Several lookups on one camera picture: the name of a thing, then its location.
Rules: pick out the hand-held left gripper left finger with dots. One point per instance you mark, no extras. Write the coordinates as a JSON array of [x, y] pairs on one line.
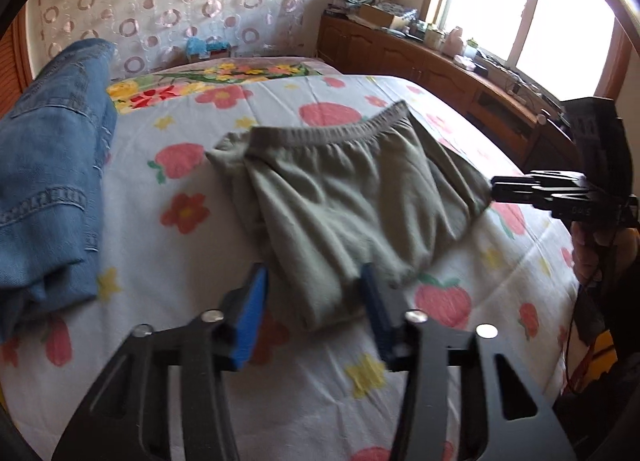
[[252, 311]]

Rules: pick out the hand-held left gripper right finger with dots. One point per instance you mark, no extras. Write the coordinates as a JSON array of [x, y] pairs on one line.
[[377, 311]]

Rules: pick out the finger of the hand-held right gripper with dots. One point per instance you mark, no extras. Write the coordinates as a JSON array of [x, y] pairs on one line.
[[560, 177], [520, 189]]

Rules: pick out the olive green pants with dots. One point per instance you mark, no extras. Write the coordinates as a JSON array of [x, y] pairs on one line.
[[350, 201]]

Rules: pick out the person's right hand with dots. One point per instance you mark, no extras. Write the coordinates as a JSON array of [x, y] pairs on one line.
[[586, 251]]

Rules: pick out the strawberry flower print bedsheet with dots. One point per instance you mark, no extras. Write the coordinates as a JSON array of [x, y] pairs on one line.
[[300, 391]]

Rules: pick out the white figurine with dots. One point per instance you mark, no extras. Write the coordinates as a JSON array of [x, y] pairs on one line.
[[456, 41]]

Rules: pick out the wooden sideboard cabinet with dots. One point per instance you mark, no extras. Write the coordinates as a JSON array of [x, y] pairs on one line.
[[400, 61]]

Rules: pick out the wooden framed window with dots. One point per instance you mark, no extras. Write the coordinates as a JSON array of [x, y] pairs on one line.
[[500, 1]]

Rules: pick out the open cardboard box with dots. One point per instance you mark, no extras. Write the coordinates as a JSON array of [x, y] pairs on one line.
[[379, 15]]

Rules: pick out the green floral blanket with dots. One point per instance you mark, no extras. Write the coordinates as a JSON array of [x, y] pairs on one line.
[[210, 78]]

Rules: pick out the blue denim jeans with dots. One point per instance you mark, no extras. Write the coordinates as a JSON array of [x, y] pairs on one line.
[[50, 166]]

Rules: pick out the blue item on box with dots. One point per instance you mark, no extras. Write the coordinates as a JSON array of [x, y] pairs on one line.
[[210, 48]]

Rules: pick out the sheer circle pattern curtain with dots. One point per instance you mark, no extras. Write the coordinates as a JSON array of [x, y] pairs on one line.
[[175, 1]]

